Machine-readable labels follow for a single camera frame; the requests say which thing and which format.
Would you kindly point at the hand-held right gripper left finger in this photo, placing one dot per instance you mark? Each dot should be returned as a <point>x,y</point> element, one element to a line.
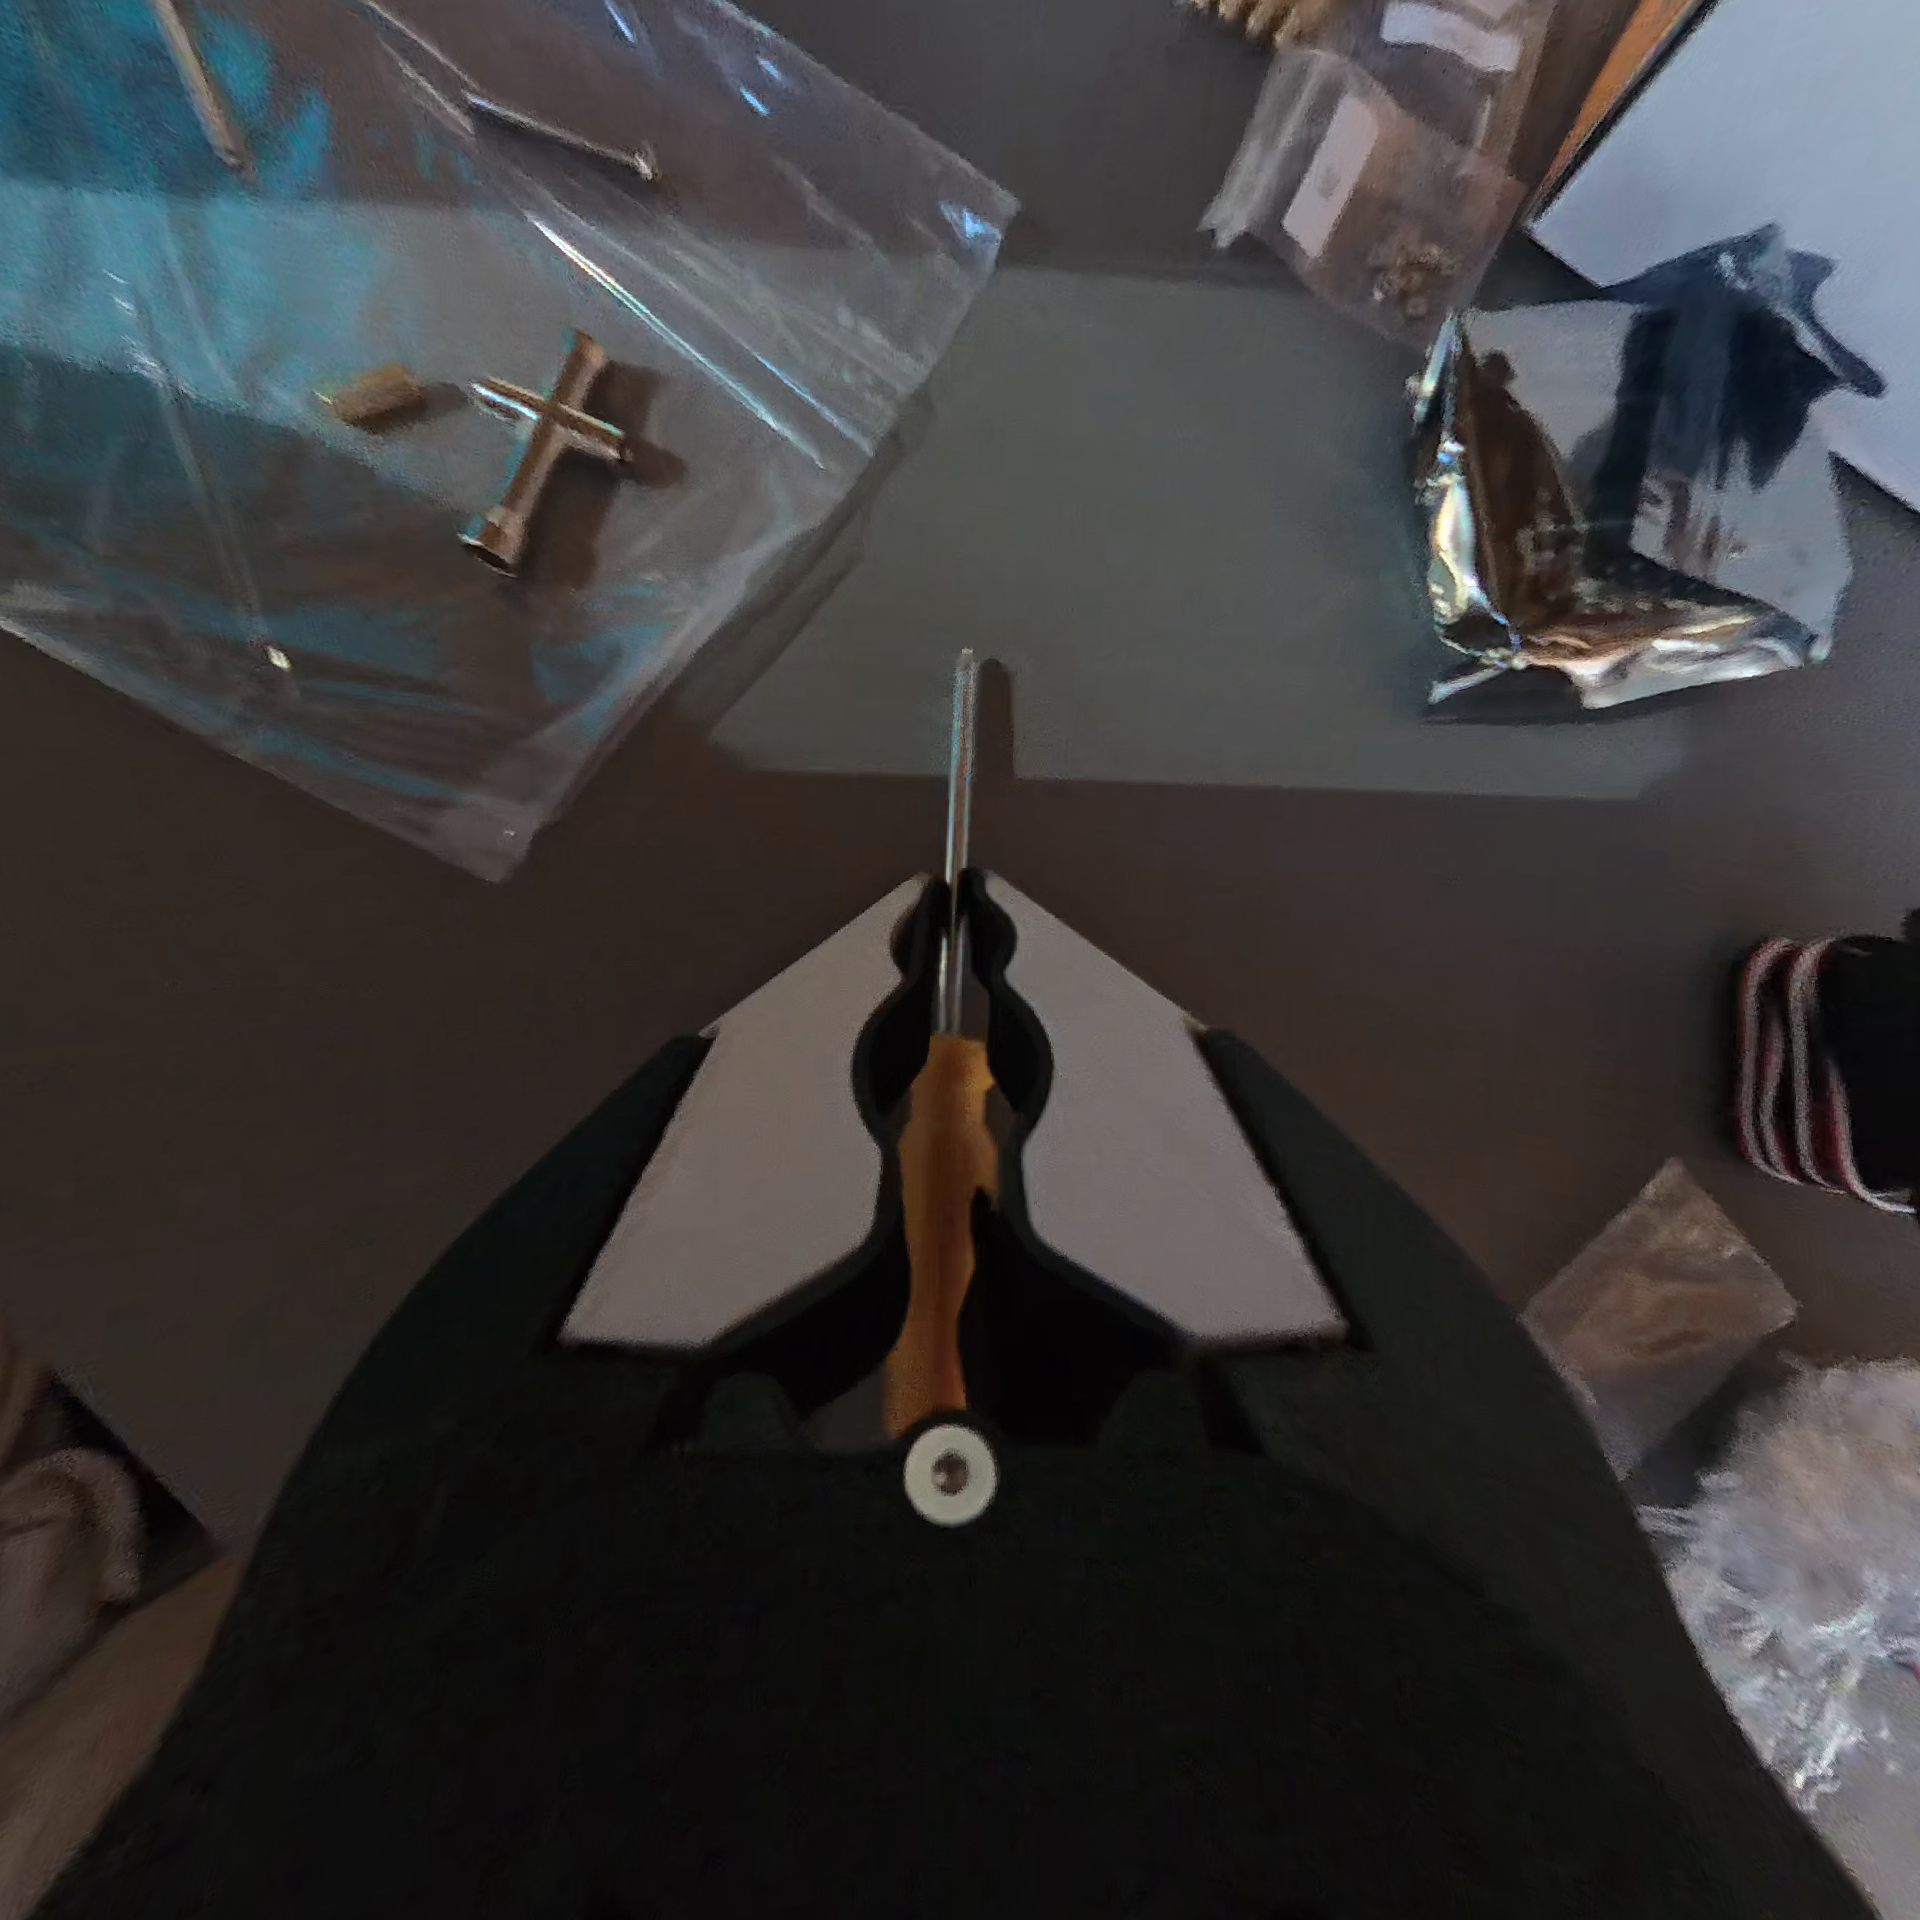
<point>750,1185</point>

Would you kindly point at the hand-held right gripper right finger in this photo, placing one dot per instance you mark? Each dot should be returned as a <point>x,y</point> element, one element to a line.
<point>1171,1185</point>

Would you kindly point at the brass hex standoff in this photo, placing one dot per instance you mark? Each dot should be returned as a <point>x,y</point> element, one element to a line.
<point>369,394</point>

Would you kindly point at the small clear bag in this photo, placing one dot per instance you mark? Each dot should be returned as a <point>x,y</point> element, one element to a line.
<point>1658,1320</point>

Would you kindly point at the clear plastic bag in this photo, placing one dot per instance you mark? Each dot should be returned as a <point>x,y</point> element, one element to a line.
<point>673,450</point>

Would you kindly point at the crumpled clear plastic wrap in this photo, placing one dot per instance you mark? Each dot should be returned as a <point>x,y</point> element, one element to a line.
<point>1800,1590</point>

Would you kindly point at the metal cross wrench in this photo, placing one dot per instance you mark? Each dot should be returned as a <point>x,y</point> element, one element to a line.
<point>547,450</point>

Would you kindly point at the person's beige shirt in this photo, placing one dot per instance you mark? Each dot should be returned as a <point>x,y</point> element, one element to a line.
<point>62,1515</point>

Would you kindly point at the silver foil bag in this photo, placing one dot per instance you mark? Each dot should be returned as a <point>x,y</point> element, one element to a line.
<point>1622,494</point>

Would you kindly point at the pile of small parts bags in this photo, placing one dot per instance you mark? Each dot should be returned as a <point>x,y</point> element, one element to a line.
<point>1349,166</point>

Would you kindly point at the long metal screw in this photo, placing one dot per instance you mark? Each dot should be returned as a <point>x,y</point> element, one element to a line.
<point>203,84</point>
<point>563,137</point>

